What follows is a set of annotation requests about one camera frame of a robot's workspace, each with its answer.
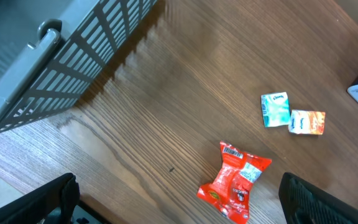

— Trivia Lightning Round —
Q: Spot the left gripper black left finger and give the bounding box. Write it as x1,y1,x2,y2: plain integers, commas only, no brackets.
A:
0,173,80,223

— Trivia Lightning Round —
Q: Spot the red snack packet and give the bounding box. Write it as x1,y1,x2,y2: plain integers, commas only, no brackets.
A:
197,141,272,224

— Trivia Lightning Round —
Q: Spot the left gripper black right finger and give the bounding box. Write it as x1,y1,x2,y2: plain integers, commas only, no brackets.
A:
278,172,358,224

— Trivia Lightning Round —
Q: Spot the teal tissue pack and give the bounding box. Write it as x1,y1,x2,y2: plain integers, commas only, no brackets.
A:
261,92,290,128

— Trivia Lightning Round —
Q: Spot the grey plastic shopping basket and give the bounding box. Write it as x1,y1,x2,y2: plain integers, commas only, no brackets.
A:
0,0,156,133

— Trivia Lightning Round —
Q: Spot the orange tissue pack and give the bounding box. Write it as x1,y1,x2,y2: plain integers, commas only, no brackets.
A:
288,110,326,135

